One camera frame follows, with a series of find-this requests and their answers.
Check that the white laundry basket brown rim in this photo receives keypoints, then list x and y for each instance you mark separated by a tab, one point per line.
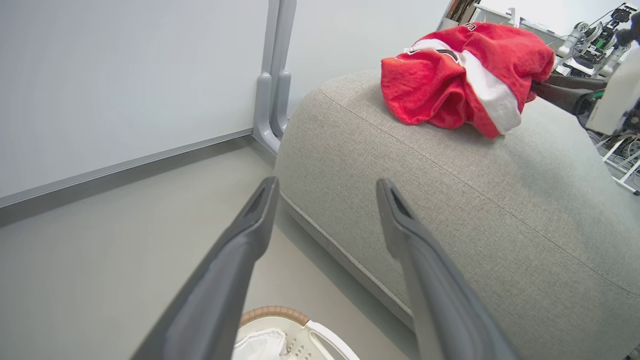
305	335

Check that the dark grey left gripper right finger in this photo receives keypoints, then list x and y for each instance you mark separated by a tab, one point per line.
435	295

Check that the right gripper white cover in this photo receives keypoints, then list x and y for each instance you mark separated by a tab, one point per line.
617	95

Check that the red jersey with white trim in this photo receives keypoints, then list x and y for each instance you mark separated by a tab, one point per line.
450	75

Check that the white metal rack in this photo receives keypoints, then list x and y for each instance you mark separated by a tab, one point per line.
622	160

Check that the grey fabric sofa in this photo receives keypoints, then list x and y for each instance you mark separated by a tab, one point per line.
475	215

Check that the grey partition foot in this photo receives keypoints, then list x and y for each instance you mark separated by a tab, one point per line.
264	107
283	100

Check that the grey background robot arm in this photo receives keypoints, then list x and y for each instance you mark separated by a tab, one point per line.
575	37

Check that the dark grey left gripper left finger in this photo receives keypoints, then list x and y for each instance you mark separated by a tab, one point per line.
225	280

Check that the grey partition post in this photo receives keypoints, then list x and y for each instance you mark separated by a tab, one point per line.
280	35

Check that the black background equipment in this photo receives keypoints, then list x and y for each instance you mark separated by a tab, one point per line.
612	30

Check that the white clothes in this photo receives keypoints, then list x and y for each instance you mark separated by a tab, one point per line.
262	347

